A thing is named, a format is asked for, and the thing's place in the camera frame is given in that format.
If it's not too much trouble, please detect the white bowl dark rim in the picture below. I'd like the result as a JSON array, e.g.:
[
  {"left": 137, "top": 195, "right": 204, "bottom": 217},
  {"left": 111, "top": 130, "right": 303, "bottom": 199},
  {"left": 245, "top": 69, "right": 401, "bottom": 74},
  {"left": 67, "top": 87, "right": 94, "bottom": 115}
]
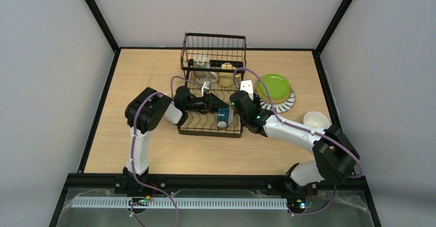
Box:
[{"left": 216, "top": 107, "right": 233, "bottom": 129}]

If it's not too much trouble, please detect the green plate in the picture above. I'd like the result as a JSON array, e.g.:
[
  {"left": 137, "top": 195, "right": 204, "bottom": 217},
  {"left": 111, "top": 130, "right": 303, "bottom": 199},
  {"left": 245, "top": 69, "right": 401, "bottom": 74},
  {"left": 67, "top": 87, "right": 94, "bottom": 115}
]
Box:
[{"left": 261, "top": 74, "right": 292, "bottom": 100}]

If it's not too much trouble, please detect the yellow handled mug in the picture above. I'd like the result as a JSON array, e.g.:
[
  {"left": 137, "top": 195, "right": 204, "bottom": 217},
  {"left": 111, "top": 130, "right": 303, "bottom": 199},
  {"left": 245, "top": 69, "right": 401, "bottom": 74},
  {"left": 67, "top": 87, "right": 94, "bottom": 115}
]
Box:
[{"left": 218, "top": 63, "right": 235, "bottom": 88}]

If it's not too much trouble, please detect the black wire dish rack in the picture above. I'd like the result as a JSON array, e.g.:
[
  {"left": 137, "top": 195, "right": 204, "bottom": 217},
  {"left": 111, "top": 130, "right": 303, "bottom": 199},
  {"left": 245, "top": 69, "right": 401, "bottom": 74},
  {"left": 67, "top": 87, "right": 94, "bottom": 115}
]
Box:
[{"left": 178, "top": 32, "right": 247, "bottom": 138}]

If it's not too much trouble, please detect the cream ceramic mug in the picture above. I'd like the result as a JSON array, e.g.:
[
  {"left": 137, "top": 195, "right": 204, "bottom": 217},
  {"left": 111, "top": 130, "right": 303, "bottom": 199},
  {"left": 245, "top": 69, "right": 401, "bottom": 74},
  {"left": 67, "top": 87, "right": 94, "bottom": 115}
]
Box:
[{"left": 192, "top": 55, "right": 219, "bottom": 84}]

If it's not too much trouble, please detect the small white patterned bowl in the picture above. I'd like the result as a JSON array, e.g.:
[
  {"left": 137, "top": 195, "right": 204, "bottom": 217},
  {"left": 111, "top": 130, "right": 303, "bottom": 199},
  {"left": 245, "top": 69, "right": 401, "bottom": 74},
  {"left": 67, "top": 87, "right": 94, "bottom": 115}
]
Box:
[{"left": 303, "top": 111, "right": 331, "bottom": 129}]

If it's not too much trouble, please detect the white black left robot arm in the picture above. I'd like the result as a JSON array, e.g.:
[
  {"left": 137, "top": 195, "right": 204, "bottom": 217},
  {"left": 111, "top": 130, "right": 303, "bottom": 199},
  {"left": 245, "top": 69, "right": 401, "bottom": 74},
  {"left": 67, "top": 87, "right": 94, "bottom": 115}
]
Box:
[{"left": 123, "top": 86, "right": 233, "bottom": 186}]

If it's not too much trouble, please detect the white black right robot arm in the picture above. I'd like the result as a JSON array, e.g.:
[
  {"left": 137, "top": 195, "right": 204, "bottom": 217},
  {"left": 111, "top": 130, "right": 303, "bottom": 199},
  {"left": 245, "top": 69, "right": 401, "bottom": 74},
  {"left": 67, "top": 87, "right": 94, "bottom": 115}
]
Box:
[{"left": 230, "top": 91, "right": 359, "bottom": 187}]

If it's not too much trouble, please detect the blue striped white plate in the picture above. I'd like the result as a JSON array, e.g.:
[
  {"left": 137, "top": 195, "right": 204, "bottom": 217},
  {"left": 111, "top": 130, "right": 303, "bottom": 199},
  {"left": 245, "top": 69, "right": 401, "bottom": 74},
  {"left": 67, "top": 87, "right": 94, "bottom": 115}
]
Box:
[{"left": 255, "top": 88, "right": 296, "bottom": 114}]

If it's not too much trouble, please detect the right controller board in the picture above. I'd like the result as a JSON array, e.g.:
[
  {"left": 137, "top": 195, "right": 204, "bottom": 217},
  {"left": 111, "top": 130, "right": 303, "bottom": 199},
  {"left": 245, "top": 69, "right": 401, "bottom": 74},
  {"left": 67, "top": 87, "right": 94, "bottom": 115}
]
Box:
[{"left": 287, "top": 196, "right": 313, "bottom": 209}]

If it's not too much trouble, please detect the controller board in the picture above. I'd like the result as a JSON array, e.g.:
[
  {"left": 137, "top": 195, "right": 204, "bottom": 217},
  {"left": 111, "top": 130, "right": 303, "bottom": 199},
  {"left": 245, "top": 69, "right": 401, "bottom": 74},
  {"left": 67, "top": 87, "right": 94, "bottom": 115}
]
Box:
[
  {"left": 129, "top": 197, "right": 152, "bottom": 206},
  {"left": 287, "top": 196, "right": 313, "bottom": 209}
]

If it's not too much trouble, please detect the left controller board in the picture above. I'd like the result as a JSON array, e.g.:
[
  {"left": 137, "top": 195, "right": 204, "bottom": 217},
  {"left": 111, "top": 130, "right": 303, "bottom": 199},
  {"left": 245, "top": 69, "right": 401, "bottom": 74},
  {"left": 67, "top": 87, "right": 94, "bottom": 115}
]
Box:
[{"left": 129, "top": 197, "right": 152, "bottom": 206}]

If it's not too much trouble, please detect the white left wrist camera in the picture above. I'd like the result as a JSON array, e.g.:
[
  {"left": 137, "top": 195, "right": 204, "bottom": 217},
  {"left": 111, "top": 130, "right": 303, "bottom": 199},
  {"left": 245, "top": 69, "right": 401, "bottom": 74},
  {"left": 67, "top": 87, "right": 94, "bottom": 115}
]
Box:
[{"left": 201, "top": 81, "right": 212, "bottom": 96}]

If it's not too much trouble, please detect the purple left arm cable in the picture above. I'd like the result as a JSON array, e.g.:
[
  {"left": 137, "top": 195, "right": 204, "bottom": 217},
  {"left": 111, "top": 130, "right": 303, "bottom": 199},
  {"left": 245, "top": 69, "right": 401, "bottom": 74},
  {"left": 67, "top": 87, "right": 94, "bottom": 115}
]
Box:
[{"left": 129, "top": 76, "right": 205, "bottom": 227}]

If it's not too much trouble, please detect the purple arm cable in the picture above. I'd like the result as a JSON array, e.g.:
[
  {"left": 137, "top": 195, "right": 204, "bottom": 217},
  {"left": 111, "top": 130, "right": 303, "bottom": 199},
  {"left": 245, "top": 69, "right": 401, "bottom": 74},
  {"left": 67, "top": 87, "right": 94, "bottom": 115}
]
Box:
[
  {"left": 129, "top": 76, "right": 205, "bottom": 227},
  {"left": 233, "top": 67, "right": 364, "bottom": 218}
]

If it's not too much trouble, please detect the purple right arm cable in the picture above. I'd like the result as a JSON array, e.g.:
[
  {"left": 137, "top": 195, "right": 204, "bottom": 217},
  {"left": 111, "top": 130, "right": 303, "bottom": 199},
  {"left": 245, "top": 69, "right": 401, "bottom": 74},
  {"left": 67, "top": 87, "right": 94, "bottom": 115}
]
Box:
[{"left": 233, "top": 67, "right": 364, "bottom": 218}]

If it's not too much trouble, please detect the white slotted cable duct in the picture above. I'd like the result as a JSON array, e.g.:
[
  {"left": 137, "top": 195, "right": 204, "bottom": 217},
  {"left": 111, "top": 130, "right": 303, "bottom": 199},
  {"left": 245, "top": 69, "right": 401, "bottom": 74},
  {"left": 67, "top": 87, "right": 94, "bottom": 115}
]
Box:
[{"left": 70, "top": 197, "right": 287, "bottom": 210}]

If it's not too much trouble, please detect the black aluminium frame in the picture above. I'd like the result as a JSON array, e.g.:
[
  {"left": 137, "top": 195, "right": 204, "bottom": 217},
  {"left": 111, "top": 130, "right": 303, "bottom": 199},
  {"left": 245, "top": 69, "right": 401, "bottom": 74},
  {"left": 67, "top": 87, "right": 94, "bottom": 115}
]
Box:
[{"left": 49, "top": 0, "right": 382, "bottom": 227}]

